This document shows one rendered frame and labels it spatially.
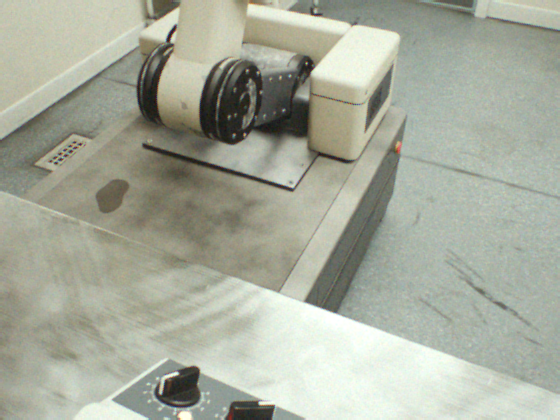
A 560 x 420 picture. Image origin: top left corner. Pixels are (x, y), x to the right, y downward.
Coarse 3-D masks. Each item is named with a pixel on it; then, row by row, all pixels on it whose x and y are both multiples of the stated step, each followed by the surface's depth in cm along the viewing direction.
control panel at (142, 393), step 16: (160, 368) 42; (176, 368) 43; (144, 384) 40; (208, 384) 42; (224, 384) 42; (112, 400) 37; (128, 400) 38; (144, 400) 38; (208, 400) 40; (224, 400) 40; (240, 400) 41; (144, 416) 36; (160, 416) 37; (176, 416) 37; (192, 416) 37; (208, 416) 38; (224, 416) 38; (288, 416) 40
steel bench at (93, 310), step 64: (0, 192) 63; (0, 256) 56; (64, 256) 56; (128, 256) 56; (0, 320) 50; (64, 320) 50; (128, 320) 50; (192, 320) 50; (256, 320) 51; (320, 320) 51; (0, 384) 45; (64, 384) 45; (256, 384) 46; (320, 384) 46; (384, 384) 46; (448, 384) 46; (512, 384) 46
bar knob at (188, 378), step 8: (184, 368) 40; (192, 368) 40; (168, 376) 38; (176, 376) 39; (184, 376) 39; (192, 376) 40; (160, 384) 38; (168, 384) 38; (176, 384) 39; (184, 384) 39; (192, 384) 40; (160, 392) 38; (168, 392) 38; (176, 392) 39; (184, 392) 39; (192, 392) 40; (200, 392) 40; (160, 400) 38; (168, 400) 38; (176, 400) 38; (184, 400) 38; (192, 400) 39
